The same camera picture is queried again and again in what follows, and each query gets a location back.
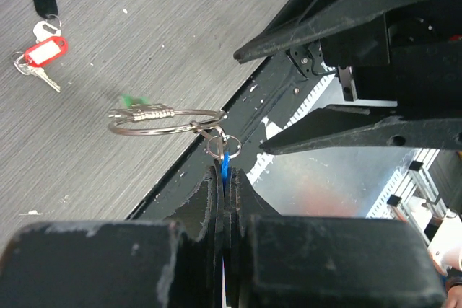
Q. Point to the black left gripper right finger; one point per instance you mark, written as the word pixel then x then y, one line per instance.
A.
pixel 303 261

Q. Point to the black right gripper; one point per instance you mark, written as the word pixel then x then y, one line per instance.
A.
pixel 381 52

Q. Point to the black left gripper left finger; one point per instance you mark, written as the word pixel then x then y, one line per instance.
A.
pixel 173 262

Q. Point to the blue key tag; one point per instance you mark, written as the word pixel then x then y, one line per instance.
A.
pixel 225 169

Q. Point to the silver key with red tag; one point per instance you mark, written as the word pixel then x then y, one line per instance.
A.
pixel 26 69

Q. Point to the silver key with black tag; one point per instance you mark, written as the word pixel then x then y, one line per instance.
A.
pixel 47 28

